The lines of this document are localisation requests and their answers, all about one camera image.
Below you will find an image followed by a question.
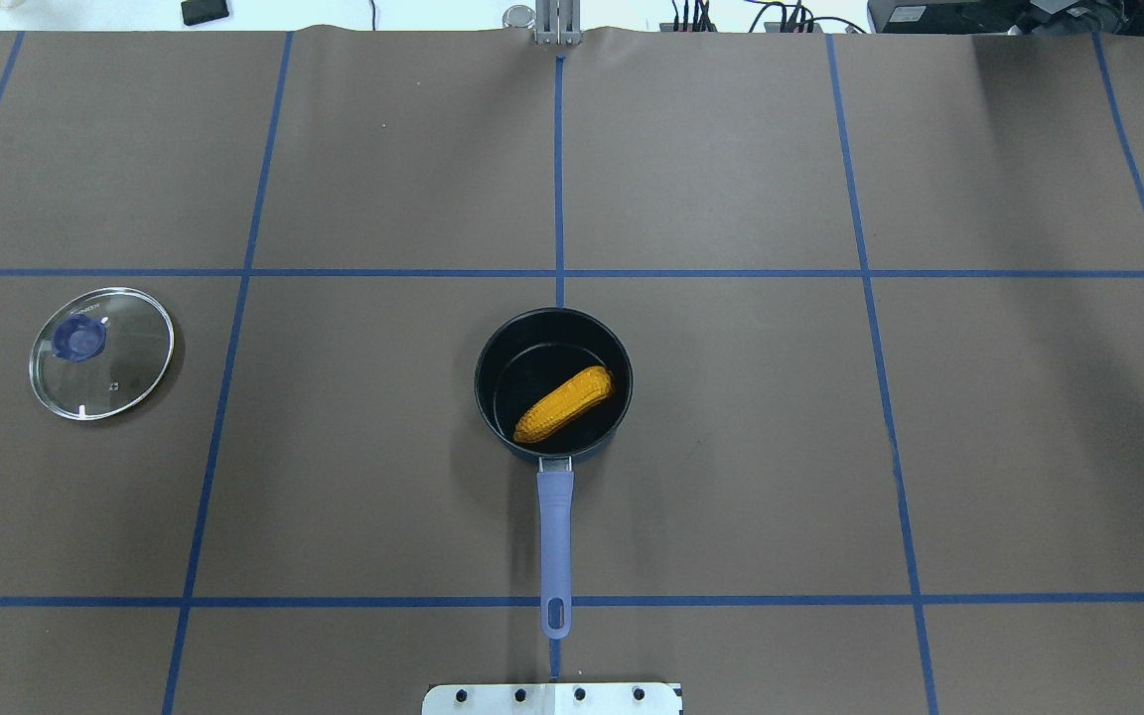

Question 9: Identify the dark blue saucepan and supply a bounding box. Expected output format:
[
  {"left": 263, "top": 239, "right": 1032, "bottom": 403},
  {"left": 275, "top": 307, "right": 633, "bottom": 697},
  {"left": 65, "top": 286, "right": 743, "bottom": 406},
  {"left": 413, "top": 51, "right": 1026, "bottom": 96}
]
[{"left": 472, "top": 307, "right": 633, "bottom": 642}]

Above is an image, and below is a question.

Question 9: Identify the yellow toy corn cob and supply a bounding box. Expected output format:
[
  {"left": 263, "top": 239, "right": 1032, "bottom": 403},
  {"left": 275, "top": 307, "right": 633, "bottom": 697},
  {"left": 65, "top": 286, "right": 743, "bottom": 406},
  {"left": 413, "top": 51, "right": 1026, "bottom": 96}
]
[{"left": 511, "top": 365, "right": 615, "bottom": 445}]

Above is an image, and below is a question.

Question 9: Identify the glass lid blue knob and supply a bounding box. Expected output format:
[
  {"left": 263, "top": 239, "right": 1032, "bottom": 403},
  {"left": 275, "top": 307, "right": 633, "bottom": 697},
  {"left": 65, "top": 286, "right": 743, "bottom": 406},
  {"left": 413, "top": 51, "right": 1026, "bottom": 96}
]
[{"left": 27, "top": 288, "right": 176, "bottom": 421}]

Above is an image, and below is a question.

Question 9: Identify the small metal cup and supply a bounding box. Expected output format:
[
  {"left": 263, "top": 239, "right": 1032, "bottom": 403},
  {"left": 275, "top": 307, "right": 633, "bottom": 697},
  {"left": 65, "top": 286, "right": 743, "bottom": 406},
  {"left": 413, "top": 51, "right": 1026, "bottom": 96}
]
[{"left": 502, "top": 3, "right": 537, "bottom": 29}]

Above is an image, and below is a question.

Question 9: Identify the small black device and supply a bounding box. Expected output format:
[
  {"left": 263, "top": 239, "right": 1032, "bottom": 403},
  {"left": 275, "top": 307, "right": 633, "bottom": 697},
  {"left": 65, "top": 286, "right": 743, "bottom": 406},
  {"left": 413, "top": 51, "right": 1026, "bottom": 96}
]
[{"left": 178, "top": 0, "right": 230, "bottom": 27}]

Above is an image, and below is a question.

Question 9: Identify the aluminium frame post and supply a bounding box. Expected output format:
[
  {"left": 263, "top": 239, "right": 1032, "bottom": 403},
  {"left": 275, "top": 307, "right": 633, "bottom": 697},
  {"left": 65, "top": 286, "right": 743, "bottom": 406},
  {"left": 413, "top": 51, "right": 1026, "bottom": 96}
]
[{"left": 534, "top": 0, "right": 583, "bottom": 47}]

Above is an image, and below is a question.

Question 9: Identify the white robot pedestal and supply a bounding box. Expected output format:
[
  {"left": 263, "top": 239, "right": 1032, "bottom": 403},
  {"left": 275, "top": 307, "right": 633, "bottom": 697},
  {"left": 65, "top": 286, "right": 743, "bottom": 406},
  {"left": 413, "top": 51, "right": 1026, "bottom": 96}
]
[{"left": 421, "top": 680, "right": 684, "bottom": 714}]

